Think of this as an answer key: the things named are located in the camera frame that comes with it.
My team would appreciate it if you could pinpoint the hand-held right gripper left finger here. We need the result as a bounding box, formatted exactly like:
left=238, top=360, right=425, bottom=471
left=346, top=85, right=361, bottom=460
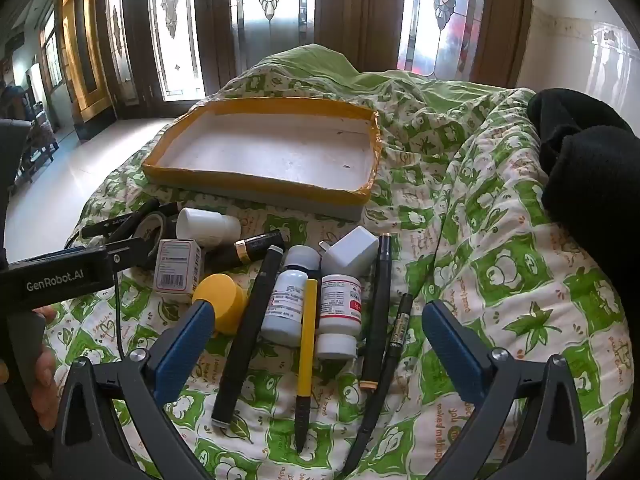
left=52, top=299, right=216, bottom=480

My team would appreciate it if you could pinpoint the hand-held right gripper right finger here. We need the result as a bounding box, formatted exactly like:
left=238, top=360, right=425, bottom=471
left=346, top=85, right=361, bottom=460
left=421, top=300, right=588, bottom=480

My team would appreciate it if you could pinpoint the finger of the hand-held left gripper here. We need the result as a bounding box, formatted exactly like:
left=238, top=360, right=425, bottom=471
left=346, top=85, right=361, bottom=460
left=79, top=198, right=162, bottom=239
left=106, top=237, right=162, bottom=274

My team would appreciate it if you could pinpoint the black tape roll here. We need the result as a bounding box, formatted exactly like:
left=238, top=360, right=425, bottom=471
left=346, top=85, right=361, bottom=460
left=135, top=210, right=178, bottom=268

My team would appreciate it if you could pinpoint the small white carton box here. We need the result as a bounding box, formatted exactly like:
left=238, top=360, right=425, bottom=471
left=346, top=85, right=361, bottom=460
left=152, top=239, right=203, bottom=303

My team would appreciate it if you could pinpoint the yellow round cap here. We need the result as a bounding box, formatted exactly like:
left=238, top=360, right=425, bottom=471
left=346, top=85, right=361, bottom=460
left=192, top=274, right=249, bottom=337

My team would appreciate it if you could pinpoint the thick black marker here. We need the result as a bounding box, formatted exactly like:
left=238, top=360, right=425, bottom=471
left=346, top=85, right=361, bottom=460
left=211, top=245, right=285, bottom=428

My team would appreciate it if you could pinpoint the plain white plastic bottle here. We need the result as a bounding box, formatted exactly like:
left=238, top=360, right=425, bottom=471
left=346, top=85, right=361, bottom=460
left=176, top=207, right=242, bottom=248

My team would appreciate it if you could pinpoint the white bottle grey cap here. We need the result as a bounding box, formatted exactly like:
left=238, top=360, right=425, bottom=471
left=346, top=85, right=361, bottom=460
left=260, top=245, right=322, bottom=347

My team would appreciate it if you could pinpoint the white bottle red label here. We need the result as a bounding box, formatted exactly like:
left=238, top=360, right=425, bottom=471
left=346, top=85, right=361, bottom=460
left=315, top=272, right=363, bottom=360

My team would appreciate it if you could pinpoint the white charger plug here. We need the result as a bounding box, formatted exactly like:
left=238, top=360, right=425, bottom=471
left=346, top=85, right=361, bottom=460
left=320, top=226, right=380, bottom=277

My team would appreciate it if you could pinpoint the white foam tray yellow tape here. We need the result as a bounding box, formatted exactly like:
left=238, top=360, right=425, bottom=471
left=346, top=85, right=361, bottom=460
left=141, top=99, right=383, bottom=222

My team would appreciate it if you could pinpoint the person's left hand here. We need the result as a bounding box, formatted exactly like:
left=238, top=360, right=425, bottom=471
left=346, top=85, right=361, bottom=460
left=30, top=306, right=60, bottom=431

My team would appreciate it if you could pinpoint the thin black pen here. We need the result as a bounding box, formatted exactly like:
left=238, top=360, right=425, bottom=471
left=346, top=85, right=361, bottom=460
left=341, top=292, right=414, bottom=478

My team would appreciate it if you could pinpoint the dark wooden furniture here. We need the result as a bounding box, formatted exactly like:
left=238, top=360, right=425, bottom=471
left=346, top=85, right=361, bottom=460
left=17, top=110, right=60, bottom=188

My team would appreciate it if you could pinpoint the green printed blanket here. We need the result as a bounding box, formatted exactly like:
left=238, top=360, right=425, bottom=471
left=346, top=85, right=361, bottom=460
left=42, top=44, right=633, bottom=480

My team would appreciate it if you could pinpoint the yellow pen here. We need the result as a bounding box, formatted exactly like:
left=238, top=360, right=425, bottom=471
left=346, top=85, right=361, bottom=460
left=294, top=278, right=320, bottom=455

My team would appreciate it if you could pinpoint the yellow framed door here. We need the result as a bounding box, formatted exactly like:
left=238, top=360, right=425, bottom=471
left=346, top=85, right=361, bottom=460
left=57, top=0, right=117, bottom=128

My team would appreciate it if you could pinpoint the wooden glass door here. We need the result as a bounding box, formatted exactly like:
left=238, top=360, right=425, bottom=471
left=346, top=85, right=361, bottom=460
left=95, top=0, right=221, bottom=116
left=200, top=0, right=371, bottom=91
left=370, top=0, right=532, bottom=88

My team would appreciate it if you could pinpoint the black cloth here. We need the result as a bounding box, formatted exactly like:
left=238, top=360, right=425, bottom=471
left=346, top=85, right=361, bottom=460
left=527, top=88, right=640, bottom=266

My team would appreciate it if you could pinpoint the black cable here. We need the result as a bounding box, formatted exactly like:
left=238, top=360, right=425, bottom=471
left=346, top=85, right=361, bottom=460
left=112, top=270, right=127, bottom=361

